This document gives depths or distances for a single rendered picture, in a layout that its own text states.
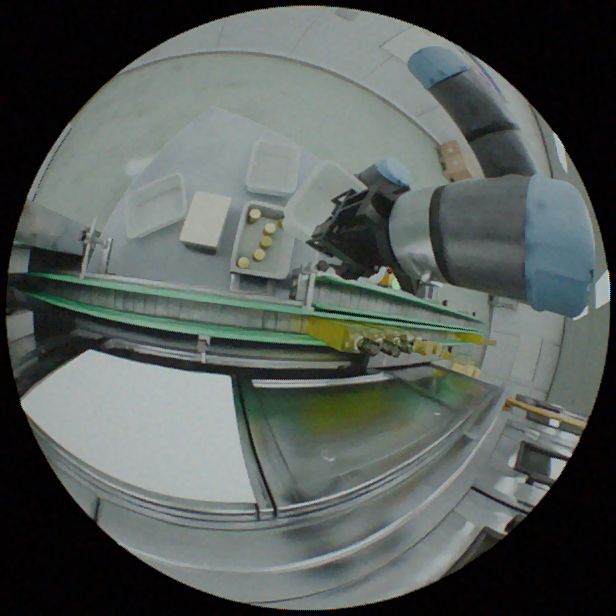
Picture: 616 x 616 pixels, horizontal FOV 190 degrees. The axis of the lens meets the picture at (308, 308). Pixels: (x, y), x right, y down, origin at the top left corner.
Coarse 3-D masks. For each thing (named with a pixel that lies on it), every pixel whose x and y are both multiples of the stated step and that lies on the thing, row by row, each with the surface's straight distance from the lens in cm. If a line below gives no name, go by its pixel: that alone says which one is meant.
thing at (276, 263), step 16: (256, 208) 65; (272, 208) 63; (240, 224) 59; (256, 224) 67; (240, 240) 63; (256, 240) 66; (272, 240) 67; (288, 240) 63; (240, 256) 65; (272, 256) 66; (288, 256) 60; (240, 272) 57; (256, 272) 57; (272, 272) 66; (288, 272) 60
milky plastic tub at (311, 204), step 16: (320, 176) 44; (336, 176) 42; (352, 176) 42; (304, 192) 35; (320, 192) 45; (336, 192) 45; (288, 208) 32; (304, 208) 41; (320, 208) 43; (288, 224) 35; (304, 224) 40; (304, 240) 38; (384, 272) 40
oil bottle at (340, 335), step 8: (312, 320) 55; (320, 320) 51; (328, 320) 49; (336, 320) 52; (312, 328) 55; (320, 328) 51; (328, 328) 47; (336, 328) 44; (344, 328) 42; (352, 328) 42; (360, 328) 44; (320, 336) 51; (328, 336) 47; (336, 336) 44; (344, 336) 42; (352, 336) 41; (328, 344) 47; (336, 344) 44; (344, 344) 42; (352, 344) 41; (344, 352) 43; (352, 352) 42; (360, 352) 44
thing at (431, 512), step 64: (64, 320) 104; (448, 384) 85; (448, 448) 39; (512, 448) 57; (128, 512) 24; (320, 512) 26; (384, 512) 25; (448, 512) 31; (512, 512) 41; (192, 576) 23; (256, 576) 22; (320, 576) 23; (384, 576) 27
